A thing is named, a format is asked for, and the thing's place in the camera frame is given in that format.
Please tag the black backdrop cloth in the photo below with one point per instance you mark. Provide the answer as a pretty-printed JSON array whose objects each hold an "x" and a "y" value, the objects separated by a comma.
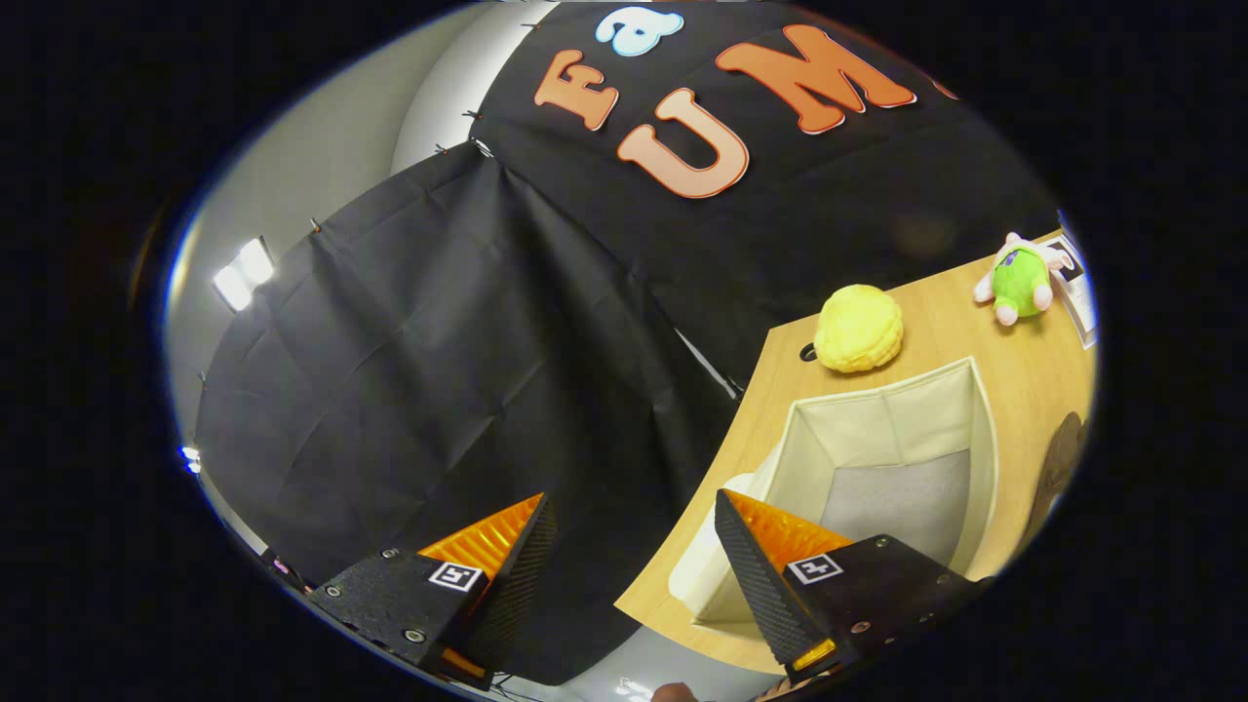
[{"x": 439, "y": 341}]

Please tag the grey fabric storage box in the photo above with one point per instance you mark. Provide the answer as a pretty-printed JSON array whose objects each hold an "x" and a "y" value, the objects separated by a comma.
[{"x": 877, "y": 429}]

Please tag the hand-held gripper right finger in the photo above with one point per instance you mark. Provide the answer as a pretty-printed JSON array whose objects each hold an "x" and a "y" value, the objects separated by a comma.
[{"x": 760, "y": 595}]

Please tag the green and pink plush toy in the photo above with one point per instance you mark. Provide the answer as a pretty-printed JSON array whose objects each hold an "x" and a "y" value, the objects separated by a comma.
[{"x": 1019, "y": 285}]

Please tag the yellow plush toy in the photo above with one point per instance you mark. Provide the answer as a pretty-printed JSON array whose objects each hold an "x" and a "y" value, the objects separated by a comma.
[{"x": 858, "y": 329}]

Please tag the white book with dark picture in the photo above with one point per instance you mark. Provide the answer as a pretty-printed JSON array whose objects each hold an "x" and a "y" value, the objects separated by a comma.
[{"x": 1080, "y": 302}]

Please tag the brown fuzzy shoe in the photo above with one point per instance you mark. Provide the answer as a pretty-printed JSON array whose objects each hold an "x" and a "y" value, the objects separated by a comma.
[{"x": 1061, "y": 468}]

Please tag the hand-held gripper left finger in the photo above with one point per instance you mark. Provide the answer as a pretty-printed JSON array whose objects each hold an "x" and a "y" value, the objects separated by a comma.
[{"x": 512, "y": 595}]

